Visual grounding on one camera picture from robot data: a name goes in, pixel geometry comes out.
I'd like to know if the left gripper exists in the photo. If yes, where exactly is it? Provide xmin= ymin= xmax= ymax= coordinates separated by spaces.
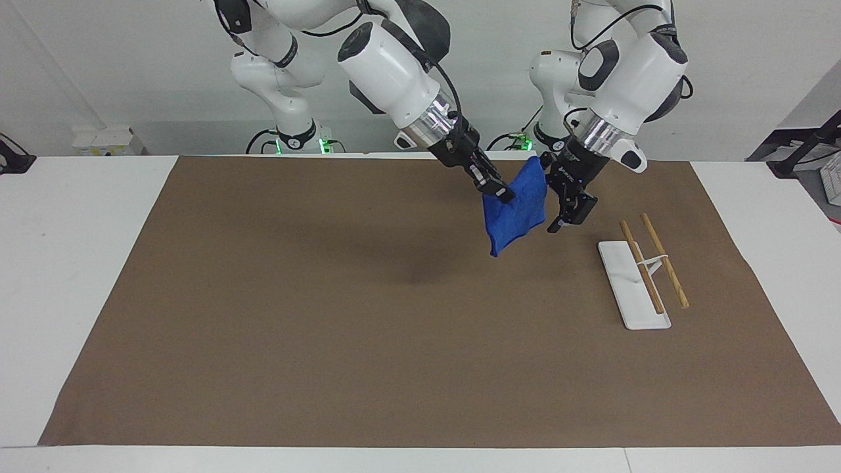
xmin=546 ymin=136 xmax=612 ymax=235

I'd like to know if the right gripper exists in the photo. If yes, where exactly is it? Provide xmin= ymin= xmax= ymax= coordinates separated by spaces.
xmin=428 ymin=118 xmax=516 ymax=204

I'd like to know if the blue towel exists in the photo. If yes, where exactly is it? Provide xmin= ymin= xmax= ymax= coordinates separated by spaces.
xmin=482 ymin=155 xmax=549 ymax=258

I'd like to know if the white rack with wooden bars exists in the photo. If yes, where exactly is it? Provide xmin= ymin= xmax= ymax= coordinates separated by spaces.
xmin=597 ymin=212 xmax=691 ymax=331

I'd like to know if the black stand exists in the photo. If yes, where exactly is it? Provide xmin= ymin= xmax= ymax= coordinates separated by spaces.
xmin=745 ymin=108 xmax=841 ymax=179
xmin=0 ymin=133 xmax=37 ymax=175

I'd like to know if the white keyboard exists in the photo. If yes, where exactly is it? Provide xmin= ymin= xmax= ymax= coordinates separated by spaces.
xmin=820 ymin=150 xmax=841 ymax=205

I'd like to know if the white box with yellow label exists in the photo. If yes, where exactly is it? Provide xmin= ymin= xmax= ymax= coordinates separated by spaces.
xmin=70 ymin=125 xmax=147 ymax=157

